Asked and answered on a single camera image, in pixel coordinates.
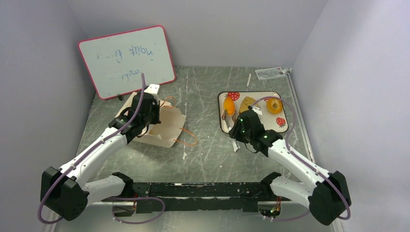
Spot metal serving tongs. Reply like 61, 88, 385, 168
221, 109, 240, 153

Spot paper bag with orange handles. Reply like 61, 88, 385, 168
109, 93, 188, 148

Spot strawberry print tray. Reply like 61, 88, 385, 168
217, 91, 289, 133

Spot orange fake bread piece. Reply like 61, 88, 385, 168
223, 96, 236, 116

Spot yellow fake doughnut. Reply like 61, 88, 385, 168
266, 98, 283, 115

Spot yellow fake bread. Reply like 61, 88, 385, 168
238, 96, 256, 114

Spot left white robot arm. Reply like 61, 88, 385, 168
37, 88, 160, 224

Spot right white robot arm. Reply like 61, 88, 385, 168
229, 110, 351, 225

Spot red framed whiteboard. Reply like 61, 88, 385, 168
78, 25, 176, 100

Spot white card on table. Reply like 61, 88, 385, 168
255, 67, 288, 80

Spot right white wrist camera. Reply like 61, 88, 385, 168
252, 107, 263, 116

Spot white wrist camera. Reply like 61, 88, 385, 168
252, 107, 263, 116
144, 84, 160, 101

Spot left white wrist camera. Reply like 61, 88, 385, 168
144, 84, 160, 101

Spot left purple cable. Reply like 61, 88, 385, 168
38, 72, 166, 225

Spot purple cable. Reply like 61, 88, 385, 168
247, 96, 351, 222
38, 72, 166, 225

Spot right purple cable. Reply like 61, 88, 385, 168
247, 96, 351, 222

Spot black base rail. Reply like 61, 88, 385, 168
131, 182, 288, 214

